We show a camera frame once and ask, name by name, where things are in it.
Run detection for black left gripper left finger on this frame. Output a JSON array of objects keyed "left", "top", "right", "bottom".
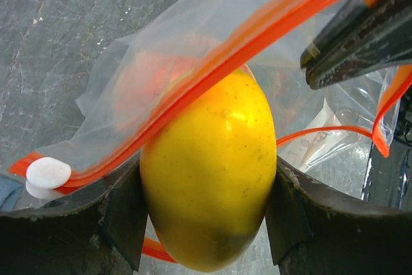
[{"left": 1, "top": 159, "right": 147, "bottom": 274}]

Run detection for blue folded cloth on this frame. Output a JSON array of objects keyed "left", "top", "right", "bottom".
[{"left": 0, "top": 175, "right": 23, "bottom": 212}]

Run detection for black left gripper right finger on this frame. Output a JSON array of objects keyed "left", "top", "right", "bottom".
[{"left": 266, "top": 158, "right": 411, "bottom": 274}]

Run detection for clear zip bag red zipper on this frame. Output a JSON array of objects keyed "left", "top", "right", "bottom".
[{"left": 9, "top": 0, "right": 411, "bottom": 272}]

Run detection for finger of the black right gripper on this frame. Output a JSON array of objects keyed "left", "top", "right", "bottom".
[{"left": 300, "top": 0, "right": 411, "bottom": 90}]

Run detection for yellow lemon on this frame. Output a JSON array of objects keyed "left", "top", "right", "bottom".
[{"left": 140, "top": 69, "right": 276, "bottom": 272}]

